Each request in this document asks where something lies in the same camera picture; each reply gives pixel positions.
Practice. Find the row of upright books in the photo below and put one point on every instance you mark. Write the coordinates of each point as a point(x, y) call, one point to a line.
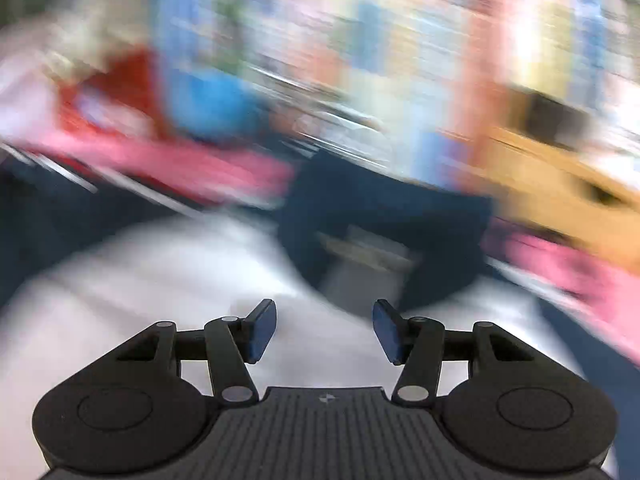
point(411, 84)

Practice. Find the red plastic crate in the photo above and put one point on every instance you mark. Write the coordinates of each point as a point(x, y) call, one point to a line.
point(123, 101)

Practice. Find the white navy zip jacket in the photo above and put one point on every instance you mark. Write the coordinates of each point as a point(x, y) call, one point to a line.
point(82, 272)

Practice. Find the wooden drawer organizer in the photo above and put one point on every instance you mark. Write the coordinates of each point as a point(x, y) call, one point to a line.
point(544, 182)

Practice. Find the pink bunny print blanket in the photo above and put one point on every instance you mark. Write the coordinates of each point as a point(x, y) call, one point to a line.
point(210, 175)

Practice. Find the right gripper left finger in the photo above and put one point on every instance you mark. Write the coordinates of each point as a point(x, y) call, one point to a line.
point(231, 343)

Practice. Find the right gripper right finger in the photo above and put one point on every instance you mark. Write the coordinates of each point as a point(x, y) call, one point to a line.
point(417, 345)

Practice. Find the blue plush ball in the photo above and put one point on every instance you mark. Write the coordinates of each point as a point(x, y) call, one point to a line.
point(211, 106)

